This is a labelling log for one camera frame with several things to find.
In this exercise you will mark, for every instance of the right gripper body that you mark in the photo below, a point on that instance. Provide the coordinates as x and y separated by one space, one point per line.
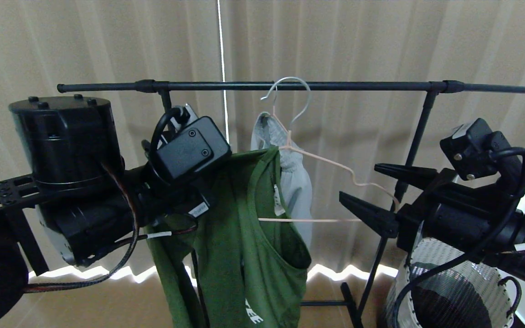
454 214

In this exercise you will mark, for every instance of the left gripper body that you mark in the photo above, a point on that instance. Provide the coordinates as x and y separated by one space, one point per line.
178 202

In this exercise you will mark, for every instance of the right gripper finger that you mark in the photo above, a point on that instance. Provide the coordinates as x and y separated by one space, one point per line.
408 175
372 216

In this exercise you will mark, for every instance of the pink clothes hanger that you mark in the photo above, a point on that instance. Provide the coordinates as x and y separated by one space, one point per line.
312 220
274 98

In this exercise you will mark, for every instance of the pale grey shorts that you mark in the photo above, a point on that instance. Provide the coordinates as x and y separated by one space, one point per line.
296 187

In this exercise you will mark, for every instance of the green printed shirt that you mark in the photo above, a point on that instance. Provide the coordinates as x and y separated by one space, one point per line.
239 255

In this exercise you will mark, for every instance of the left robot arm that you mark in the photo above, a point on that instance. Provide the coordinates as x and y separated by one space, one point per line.
66 146

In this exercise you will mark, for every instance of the white laundry basket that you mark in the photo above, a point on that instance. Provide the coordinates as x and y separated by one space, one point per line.
463 282

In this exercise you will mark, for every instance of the black clothes rack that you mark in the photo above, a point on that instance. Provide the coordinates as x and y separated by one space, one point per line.
358 85

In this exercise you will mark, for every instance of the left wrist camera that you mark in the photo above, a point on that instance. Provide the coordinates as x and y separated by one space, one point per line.
192 148

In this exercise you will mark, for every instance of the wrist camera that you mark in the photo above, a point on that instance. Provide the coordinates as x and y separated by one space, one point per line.
476 146
192 148

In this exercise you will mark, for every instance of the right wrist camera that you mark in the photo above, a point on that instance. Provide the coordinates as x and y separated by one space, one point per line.
476 146

